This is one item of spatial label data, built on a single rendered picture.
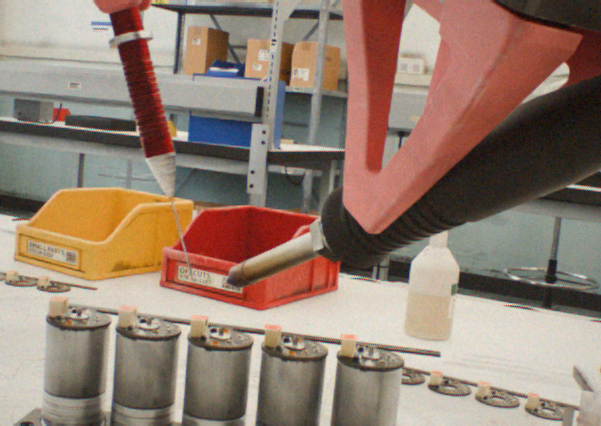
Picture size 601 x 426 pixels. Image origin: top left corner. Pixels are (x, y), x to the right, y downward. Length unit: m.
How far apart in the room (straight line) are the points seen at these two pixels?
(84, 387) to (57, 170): 5.84
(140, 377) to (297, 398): 0.06
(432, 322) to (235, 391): 0.30
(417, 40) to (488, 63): 4.75
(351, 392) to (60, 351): 0.11
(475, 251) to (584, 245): 0.59
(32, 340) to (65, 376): 0.20
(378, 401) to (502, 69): 0.16
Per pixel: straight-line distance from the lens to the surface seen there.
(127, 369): 0.32
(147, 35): 0.31
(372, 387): 0.31
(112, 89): 3.20
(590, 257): 4.72
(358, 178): 0.22
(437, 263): 0.59
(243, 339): 0.32
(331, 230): 0.24
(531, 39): 0.17
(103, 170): 5.91
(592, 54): 0.22
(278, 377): 0.31
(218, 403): 0.32
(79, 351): 0.33
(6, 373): 0.47
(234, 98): 2.92
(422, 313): 0.60
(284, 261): 0.27
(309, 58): 4.68
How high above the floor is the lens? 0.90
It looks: 7 degrees down
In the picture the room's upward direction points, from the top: 5 degrees clockwise
